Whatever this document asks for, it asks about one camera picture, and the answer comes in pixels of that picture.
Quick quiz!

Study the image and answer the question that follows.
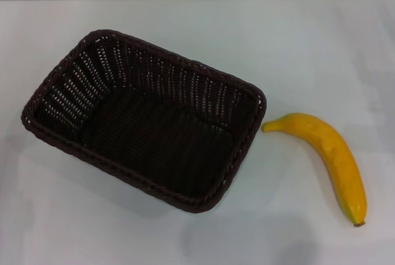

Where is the dark brown woven plastic basket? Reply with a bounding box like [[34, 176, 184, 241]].
[[21, 29, 267, 214]]

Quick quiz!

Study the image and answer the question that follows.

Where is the yellow plastic banana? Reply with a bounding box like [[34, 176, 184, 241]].
[[262, 112, 368, 228]]

